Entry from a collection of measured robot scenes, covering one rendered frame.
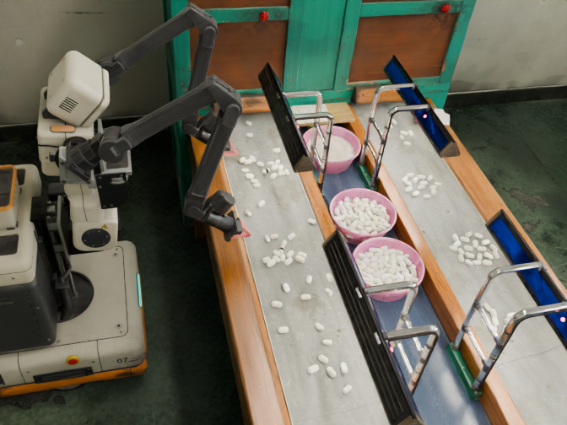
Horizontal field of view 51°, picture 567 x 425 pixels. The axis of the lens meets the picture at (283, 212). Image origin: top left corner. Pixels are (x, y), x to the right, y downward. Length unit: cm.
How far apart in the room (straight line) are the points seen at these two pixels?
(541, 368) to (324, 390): 72
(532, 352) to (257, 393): 93
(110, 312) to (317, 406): 112
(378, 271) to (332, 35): 111
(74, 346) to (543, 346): 176
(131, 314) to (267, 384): 94
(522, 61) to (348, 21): 215
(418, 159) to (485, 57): 184
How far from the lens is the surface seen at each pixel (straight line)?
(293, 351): 198
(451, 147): 228
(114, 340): 258
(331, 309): 209
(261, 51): 273
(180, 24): 216
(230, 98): 178
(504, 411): 201
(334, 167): 264
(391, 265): 227
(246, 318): 201
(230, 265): 215
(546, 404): 211
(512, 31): 448
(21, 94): 391
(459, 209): 257
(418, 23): 292
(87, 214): 225
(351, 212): 241
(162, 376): 279
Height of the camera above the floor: 240
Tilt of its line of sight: 44 degrees down
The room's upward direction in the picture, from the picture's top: 6 degrees clockwise
